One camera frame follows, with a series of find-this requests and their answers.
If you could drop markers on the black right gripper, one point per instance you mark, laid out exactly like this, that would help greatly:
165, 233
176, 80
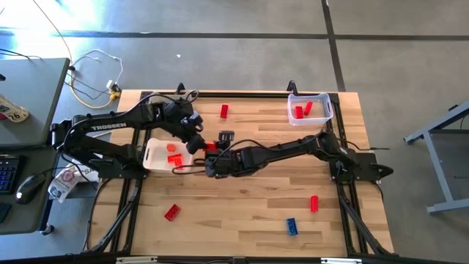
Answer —
223, 163

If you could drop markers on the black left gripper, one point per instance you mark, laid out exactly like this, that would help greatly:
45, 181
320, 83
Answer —
187, 131

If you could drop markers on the blue toy brick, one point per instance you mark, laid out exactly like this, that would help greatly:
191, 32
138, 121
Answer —
292, 226

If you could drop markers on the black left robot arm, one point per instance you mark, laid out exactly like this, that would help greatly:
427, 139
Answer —
110, 126

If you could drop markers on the white plastic bin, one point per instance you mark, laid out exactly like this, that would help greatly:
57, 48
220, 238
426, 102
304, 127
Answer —
155, 98
157, 165

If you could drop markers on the clear plastic bin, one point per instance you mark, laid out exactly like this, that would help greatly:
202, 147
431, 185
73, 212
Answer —
311, 121

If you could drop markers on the white power adapter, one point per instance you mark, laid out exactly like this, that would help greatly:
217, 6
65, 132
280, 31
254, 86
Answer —
110, 84

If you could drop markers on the white printed plastic bag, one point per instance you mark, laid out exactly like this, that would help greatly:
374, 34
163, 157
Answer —
62, 183

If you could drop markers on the black desk caster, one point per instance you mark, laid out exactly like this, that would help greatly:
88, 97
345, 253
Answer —
47, 230

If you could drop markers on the black computer mouse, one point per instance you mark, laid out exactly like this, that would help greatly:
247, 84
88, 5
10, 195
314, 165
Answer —
29, 187

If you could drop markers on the gray desk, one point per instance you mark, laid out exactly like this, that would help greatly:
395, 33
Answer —
29, 91

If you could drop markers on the white labelled bottle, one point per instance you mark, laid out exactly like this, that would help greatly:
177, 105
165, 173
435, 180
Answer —
14, 111

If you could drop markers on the black keyboard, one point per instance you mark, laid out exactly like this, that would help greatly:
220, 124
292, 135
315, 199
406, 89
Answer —
9, 174

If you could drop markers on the gray metal table stand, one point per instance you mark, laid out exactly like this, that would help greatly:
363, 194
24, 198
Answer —
439, 172

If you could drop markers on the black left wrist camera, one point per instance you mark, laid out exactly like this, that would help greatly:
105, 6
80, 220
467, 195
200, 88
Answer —
196, 121

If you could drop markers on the black frame post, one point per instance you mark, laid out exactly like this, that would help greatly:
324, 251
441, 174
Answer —
292, 87
180, 88

